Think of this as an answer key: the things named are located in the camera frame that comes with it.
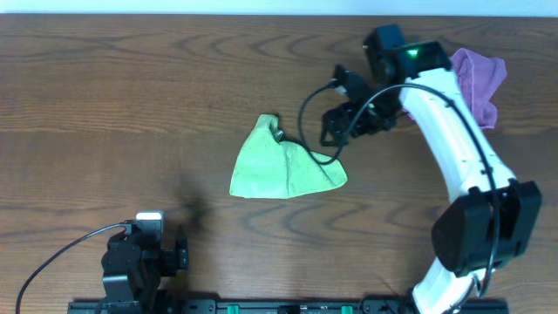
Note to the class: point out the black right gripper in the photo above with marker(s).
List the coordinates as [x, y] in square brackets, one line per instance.
[330, 118]

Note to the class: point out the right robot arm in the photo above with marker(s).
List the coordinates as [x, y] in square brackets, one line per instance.
[491, 215]

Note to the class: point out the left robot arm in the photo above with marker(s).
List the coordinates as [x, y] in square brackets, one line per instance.
[134, 264]

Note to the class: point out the light green microfiber cloth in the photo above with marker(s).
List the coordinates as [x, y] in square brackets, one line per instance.
[269, 167]

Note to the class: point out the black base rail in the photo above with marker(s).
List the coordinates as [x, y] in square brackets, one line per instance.
[375, 305]

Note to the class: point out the purple microfiber cloth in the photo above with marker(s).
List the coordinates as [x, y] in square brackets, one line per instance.
[479, 78]

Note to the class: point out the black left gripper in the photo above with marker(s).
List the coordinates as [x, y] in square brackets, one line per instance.
[173, 260]

